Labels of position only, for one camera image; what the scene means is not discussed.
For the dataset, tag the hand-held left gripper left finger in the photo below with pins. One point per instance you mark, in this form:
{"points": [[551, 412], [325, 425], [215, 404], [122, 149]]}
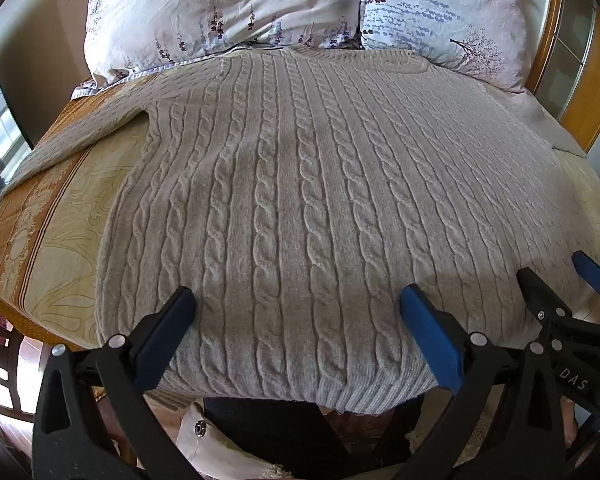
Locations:
{"points": [[167, 330]]}

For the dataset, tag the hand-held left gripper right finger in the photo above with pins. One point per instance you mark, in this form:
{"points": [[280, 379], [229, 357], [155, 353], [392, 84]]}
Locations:
{"points": [[432, 340]]}

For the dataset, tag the blue print floral pillow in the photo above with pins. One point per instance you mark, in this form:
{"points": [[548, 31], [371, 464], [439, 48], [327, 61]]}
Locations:
{"points": [[440, 15]]}

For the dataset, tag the pale pink floral pillow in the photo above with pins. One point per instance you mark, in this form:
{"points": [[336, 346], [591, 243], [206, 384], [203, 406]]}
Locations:
{"points": [[220, 5]]}

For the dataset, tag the yellow patterned bedspread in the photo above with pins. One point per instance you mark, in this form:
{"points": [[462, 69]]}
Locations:
{"points": [[65, 240]]}

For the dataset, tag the wooden headboard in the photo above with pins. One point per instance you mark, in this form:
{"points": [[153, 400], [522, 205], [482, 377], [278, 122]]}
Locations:
{"points": [[575, 50]]}

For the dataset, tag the dark wooden chair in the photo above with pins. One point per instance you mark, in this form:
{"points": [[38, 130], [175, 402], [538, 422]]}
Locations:
{"points": [[7, 360]]}

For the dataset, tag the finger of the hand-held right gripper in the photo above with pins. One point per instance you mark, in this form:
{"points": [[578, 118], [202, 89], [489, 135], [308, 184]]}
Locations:
{"points": [[595, 272], [545, 297]]}

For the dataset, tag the dark pants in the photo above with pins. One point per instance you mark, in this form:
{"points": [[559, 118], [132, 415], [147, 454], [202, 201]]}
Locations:
{"points": [[290, 435]]}

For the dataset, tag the white jacket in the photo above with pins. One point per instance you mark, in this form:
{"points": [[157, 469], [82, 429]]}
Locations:
{"points": [[205, 440]]}

